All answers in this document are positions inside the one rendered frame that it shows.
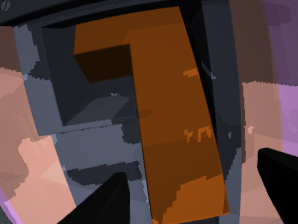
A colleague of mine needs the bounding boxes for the orange l-shaped part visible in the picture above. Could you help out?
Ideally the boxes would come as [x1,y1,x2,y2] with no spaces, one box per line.
[73,7,230,224]

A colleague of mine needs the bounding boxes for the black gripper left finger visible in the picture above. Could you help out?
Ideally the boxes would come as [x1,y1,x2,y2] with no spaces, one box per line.
[57,172,130,224]

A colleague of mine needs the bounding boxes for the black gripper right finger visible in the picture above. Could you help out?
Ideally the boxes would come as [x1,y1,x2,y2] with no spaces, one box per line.
[257,148,298,224]

